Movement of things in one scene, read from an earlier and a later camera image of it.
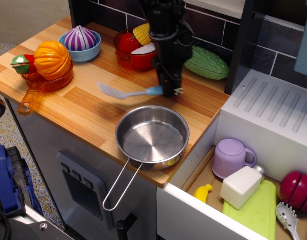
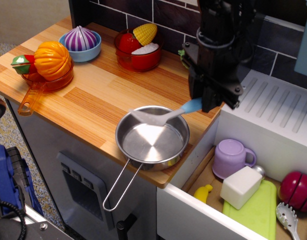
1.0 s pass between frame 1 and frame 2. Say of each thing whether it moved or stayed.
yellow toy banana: stayed
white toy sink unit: stayed
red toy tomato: stayed
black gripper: moved
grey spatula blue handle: moved
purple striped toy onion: stayed
